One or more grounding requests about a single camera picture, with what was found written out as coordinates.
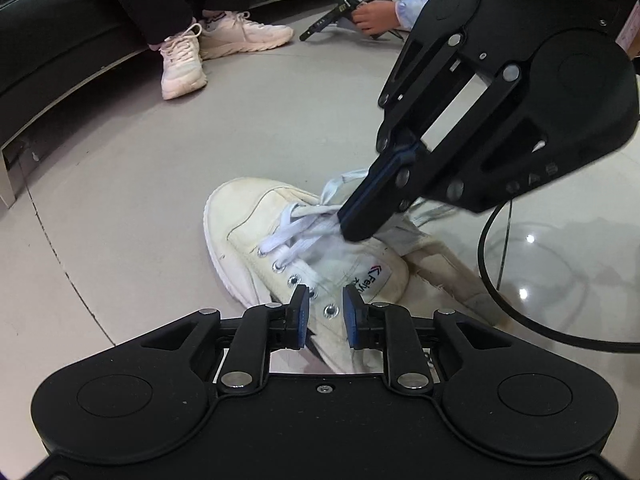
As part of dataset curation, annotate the white canvas sneaker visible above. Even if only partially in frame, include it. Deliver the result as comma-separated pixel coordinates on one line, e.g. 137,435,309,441
203,178,506,374

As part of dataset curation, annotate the white shoelace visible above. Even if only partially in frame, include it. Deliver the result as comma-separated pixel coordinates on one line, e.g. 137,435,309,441
257,168,457,273

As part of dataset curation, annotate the crouching person blue jacket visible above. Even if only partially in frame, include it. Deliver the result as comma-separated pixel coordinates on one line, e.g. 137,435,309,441
352,0,430,37

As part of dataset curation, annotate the pink chunky sneaker right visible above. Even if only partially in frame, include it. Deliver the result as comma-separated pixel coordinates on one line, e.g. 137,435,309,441
200,12,294,61

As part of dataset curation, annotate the black leather sofa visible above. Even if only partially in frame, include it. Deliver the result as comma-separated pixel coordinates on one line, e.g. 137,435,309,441
0,0,381,208

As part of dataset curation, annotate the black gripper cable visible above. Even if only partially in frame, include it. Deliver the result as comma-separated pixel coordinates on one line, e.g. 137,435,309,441
476,199,640,354

